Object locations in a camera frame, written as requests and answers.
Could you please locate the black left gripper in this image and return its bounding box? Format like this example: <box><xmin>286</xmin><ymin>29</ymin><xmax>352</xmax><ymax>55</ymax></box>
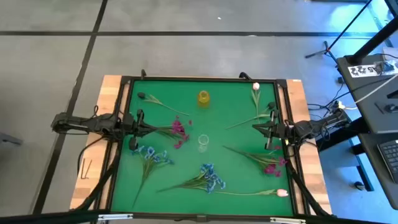
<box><xmin>122</xmin><ymin>108</ymin><xmax>159</xmax><ymax>152</ymax></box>

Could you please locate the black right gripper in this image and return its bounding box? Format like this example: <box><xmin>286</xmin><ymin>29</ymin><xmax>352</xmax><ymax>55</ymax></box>
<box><xmin>252</xmin><ymin>109</ymin><xmax>295</xmax><ymax>151</ymax></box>

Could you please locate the blue artificial flower bunch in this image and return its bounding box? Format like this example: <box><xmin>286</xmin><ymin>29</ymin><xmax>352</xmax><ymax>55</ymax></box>
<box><xmin>156</xmin><ymin>162</ymin><xmax>227</xmax><ymax>195</ymax></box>
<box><xmin>131</xmin><ymin>144</ymin><xmax>175</xmax><ymax>208</ymax></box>

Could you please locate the magenta artificial flower bunch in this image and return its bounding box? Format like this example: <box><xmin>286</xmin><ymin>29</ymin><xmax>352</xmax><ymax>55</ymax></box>
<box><xmin>222</xmin><ymin>144</ymin><xmax>289</xmax><ymax>179</ymax></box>
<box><xmin>145</xmin><ymin>115</ymin><xmax>193</xmax><ymax>150</ymax></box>

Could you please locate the clear glass vase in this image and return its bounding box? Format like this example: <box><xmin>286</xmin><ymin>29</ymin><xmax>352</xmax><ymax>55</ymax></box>
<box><xmin>197</xmin><ymin>134</ymin><xmax>210</xmax><ymax>154</ymax></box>

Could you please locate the yellow glass vase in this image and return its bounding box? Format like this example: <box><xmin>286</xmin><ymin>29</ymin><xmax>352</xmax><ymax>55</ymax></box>
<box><xmin>197</xmin><ymin>90</ymin><xmax>211</xmax><ymax>109</ymax></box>

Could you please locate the green table mat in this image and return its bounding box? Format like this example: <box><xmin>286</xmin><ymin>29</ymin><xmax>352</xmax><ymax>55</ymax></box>
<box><xmin>111</xmin><ymin>80</ymin><xmax>295</xmax><ymax>217</ymax></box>

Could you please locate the black desk crossbeam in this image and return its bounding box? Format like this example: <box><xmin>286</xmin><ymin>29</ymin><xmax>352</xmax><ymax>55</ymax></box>
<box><xmin>318</xmin><ymin>129</ymin><xmax>371</xmax><ymax>153</ymax></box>

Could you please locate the thin hex key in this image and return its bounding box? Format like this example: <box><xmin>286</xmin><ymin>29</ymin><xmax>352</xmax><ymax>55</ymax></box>
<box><xmin>81</xmin><ymin>157</ymin><xmax>93</xmax><ymax>180</ymax></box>

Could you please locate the power strip with plugs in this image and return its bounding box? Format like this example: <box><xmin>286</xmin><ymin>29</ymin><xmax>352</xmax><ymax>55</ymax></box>
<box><xmin>331</xmin><ymin>100</ymin><xmax>349</xmax><ymax>113</ymax></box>

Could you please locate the thin black tripod stand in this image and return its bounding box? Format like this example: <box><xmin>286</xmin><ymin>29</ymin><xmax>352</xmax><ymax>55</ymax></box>
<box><xmin>304</xmin><ymin>0</ymin><xmax>374</xmax><ymax>63</ymax></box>

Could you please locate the black desk foot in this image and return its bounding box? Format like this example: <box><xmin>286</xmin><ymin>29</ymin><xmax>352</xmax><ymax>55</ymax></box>
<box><xmin>348</xmin><ymin>138</ymin><xmax>376</xmax><ymax>192</ymax></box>

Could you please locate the dark grey desk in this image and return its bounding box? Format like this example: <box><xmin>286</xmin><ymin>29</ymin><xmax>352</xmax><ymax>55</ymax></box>
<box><xmin>357</xmin><ymin>132</ymin><xmax>398</xmax><ymax>211</ymax></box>
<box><xmin>336</xmin><ymin>52</ymin><xmax>398</xmax><ymax>135</ymax></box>

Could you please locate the white printed label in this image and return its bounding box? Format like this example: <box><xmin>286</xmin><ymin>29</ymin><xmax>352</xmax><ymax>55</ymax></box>
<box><xmin>347</xmin><ymin>63</ymin><xmax>379</xmax><ymax>78</ymax></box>

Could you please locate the black keyboard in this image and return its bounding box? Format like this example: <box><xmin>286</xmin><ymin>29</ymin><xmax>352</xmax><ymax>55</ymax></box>
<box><xmin>377</xmin><ymin>139</ymin><xmax>398</xmax><ymax>184</ymax></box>

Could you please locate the grey furniture leg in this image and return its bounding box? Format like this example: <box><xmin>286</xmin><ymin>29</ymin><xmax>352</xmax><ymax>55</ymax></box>
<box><xmin>0</xmin><ymin>132</ymin><xmax>24</xmax><ymax>146</ymax></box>

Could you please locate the white box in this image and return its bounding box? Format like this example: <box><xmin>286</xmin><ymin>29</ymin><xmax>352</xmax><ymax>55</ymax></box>
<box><xmin>382</xmin><ymin>46</ymin><xmax>398</xmax><ymax>62</ymax></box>

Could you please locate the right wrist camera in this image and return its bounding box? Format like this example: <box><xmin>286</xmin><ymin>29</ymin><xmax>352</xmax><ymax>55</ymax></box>
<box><xmin>277</xmin><ymin>123</ymin><xmax>292</xmax><ymax>138</ymax></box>

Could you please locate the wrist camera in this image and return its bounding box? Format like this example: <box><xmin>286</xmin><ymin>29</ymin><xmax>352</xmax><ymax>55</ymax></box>
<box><xmin>277</xmin><ymin>123</ymin><xmax>292</xmax><ymax>138</ymax></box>
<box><xmin>122</xmin><ymin>112</ymin><xmax>135</xmax><ymax>132</ymax></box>

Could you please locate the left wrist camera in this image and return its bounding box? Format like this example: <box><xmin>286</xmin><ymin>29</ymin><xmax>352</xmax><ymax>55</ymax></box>
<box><xmin>122</xmin><ymin>112</ymin><xmax>135</xmax><ymax>132</ymax></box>

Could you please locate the black table frame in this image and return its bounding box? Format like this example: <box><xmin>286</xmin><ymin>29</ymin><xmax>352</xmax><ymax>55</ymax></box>
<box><xmin>98</xmin><ymin>75</ymin><xmax>312</xmax><ymax>222</ymax></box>

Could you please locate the black frame strut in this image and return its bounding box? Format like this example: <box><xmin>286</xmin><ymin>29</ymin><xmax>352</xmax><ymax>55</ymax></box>
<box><xmin>72</xmin><ymin>146</ymin><xmax>121</xmax><ymax>212</ymax></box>
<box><xmin>285</xmin><ymin>158</ymin><xmax>332</xmax><ymax>217</ymax></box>

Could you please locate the black floor cable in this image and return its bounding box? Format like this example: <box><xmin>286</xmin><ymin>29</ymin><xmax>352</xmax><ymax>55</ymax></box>
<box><xmin>76</xmin><ymin>136</ymin><xmax>105</xmax><ymax>177</ymax></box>

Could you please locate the silver bracket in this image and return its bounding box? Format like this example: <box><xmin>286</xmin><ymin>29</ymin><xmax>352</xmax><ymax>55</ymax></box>
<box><xmin>269</xmin><ymin>217</ymin><xmax>307</xmax><ymax>224</ymax></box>
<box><xmin>97</xmin><ymin>213</ymin><xmax>134</xmax><ymax>222</ymax></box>

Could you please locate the white cable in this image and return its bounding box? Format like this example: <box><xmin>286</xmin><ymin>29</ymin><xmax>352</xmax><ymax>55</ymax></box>
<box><xmin>341</xmin><ymin>73</ymin><xmax>398</xmax><ymax>110</ymax></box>

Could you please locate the black overhead frame beam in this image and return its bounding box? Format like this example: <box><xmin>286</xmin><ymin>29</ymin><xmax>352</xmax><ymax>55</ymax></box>
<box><xmin>0</xmin><ymin>208</ymin><xmax>398</xmax><ymax>224</ymax></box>

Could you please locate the thick black post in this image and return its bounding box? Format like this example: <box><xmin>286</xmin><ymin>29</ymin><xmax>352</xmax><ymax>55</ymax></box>
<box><xmin>350</xmin><ymin>17</ymin><xmax>398</xmax><ymax>65</ymax></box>

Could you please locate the black corner post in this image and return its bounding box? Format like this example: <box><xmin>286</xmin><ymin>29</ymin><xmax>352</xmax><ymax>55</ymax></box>
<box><xmin>384</xmin><ymin>0</ymin><xmax>398</xmax><ymax>18</ymax></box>

